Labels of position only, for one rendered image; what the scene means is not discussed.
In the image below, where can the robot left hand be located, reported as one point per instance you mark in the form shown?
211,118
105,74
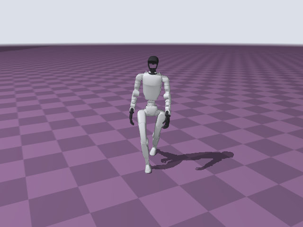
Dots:
167,120

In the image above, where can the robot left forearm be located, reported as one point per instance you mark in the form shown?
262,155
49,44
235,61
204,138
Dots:
168,104

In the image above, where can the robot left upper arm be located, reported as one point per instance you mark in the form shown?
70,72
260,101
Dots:
165,79

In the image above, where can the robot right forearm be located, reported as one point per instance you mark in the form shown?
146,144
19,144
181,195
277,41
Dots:
133,102

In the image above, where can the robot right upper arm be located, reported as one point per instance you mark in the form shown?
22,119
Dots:
137,84

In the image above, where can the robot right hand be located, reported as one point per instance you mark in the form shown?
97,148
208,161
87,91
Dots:
131,114

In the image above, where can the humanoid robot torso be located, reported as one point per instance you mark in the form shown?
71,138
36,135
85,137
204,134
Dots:
151,90

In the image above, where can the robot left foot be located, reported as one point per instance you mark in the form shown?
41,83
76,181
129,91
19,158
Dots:
153,151

